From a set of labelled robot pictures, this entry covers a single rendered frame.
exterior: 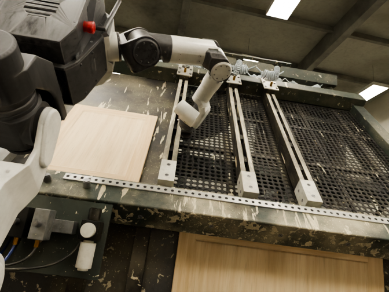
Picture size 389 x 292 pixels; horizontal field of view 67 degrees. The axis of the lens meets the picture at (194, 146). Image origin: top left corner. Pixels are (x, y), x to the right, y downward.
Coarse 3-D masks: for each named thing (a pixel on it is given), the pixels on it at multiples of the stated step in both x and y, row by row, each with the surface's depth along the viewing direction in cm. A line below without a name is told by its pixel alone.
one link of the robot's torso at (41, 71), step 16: (0, 32) 57; (0, 48) 54; (16, 48) 56; (0, 64) 54; (16, 64) 57; (32, 64) 61; (48, 64) 68; (0, 80) 56; (16, 80) 58; (32, 80) 62; (48, 80) 69; (0, 96) 58; (16, 96) 60; (32, 96) 65; (48, 96) 77; (0, 112) 61; (16, 112) 62; (64, 112) 81
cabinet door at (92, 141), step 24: (72, 120) 143; (96, 120) 147; (120, 120) 151; (144, 120) 154; (72, 144) 128; (96, 144) 131; (120, 144) 134; (144, 144) 136; (48, 168) 114; (72, 168) 116; (96, 168) 118; (120, 168) 121
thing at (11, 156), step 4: (0, 148) 115; (0, 152) 114; (4, 152) 114; (8, 152) 114; (0, 156) 112; (4, 156) 112; (8, 156) 114; (12, 156) 117; (0, 160) 110; (4, 160) 111; (8, 160) 114
